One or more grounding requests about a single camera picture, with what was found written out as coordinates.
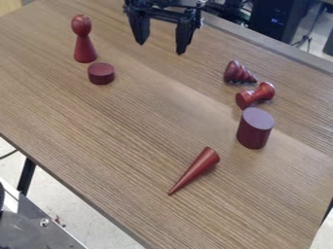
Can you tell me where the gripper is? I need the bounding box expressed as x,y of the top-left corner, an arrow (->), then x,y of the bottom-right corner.
122,0 -> 208,56

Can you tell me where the short red cylinder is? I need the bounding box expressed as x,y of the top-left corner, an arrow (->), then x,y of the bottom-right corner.
86,61 -> 118,86

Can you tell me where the tall red cylinder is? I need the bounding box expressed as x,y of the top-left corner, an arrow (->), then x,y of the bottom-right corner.
235,107 -> 277,150

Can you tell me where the red pawn-shaped block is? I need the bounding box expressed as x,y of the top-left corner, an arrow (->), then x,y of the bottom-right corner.
70,14 -> 99,64

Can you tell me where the red ridged cone block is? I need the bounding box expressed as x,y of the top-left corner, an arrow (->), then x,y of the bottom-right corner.
222,59 -> 259,85

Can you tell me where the red spool-shaped block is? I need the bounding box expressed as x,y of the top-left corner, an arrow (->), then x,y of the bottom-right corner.
234,81 -> 278,111

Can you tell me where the black computer tower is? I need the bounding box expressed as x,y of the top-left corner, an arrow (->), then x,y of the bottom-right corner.
248,0 -> 323,45

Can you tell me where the red smooth cone block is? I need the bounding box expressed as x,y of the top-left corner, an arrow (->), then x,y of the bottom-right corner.
166,146 -> 222,196

